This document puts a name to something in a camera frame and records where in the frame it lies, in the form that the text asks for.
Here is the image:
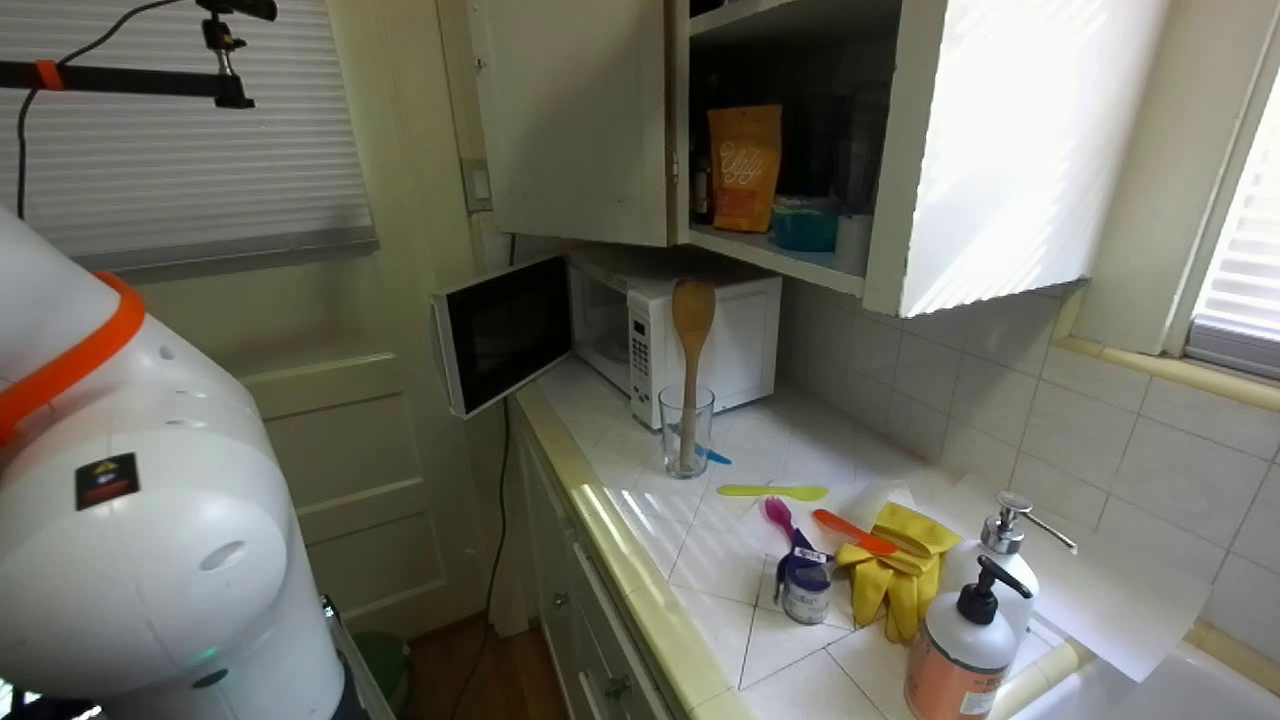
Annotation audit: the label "blue plastic spoon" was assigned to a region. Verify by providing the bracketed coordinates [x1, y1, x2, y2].
[667, 424, 734, 468]

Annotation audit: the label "white sink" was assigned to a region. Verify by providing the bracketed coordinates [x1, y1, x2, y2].
[988, 638, 1280, 720]

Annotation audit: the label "cream lower cabinet door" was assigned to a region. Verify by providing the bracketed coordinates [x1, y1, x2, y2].
[516, 438, 579, 663]

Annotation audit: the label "camera on mount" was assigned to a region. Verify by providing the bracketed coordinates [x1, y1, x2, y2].
[0, 0, 280, 111]

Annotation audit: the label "wall switch plate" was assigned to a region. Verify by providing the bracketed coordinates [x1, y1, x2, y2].
[461, 157, 495, 214]

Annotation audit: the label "clear drinking glass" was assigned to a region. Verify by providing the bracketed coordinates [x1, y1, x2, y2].
[657, 384, 716, 480]

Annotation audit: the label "yellow rubber gloves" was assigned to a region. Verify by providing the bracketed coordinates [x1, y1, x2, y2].
[834, 501, 964, 645]

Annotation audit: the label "orange bottle with black pump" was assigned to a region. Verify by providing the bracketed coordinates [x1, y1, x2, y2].
[904, 554, 1035, 720]

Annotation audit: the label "cream drawer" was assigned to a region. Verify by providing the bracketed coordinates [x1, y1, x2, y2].
[570, 543, 676, 720]

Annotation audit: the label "cream upper cabinet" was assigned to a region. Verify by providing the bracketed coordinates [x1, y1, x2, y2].
[467, 0, 1172, 320]

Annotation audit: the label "orange plastic spoon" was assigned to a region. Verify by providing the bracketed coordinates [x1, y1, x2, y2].
[811, 508, 902, 558]

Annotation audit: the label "small jar with blue lid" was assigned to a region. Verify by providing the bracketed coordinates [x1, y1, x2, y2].
[774, 547, 834, 627]

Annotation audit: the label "yellow-green plastic spoon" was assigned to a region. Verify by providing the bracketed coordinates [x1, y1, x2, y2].
[715, 483, 831, 503]

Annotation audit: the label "microwave door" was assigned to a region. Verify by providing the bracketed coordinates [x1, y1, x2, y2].
[430, 254, 574, 420]

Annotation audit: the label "wooden spoon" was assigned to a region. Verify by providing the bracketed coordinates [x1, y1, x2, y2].
[671, 278, 718, 473]

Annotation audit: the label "teal container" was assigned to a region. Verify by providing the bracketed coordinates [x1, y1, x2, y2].
[771, 196, 840, 254]

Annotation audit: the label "wide cream cabinet door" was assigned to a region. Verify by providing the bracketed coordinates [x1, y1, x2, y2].
[864, 0, 1172, 320]

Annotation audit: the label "orange packet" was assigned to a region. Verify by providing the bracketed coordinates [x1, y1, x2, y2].
[707, 104, 784, 234]

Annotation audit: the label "white cup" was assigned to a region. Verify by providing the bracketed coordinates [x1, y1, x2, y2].
[835, 211, 874, 277]

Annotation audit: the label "green bin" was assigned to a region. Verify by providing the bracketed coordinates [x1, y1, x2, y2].
[350, 631, 412, 717]

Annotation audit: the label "white soap dispenser silver pump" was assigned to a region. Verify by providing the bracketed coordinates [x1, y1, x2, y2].
[940, 489, 1080, 643]

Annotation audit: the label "white microwave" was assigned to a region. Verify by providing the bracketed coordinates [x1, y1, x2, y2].
[430, 249, 784, 432]

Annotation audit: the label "window with white blinds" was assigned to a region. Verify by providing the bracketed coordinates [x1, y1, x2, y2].
[1184, 55, 1280, 382]
[0, 0, 380, 273]

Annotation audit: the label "black cable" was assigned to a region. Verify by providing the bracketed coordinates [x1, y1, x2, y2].
[455, 400, 513, 720]
[15, 0, 191, 221]

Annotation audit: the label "purple plastic spoon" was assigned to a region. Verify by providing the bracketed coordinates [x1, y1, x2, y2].
[762, 496, 819, 557]

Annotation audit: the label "cream panelled door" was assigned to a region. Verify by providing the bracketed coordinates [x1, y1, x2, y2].
[140, 255, 486, 641]

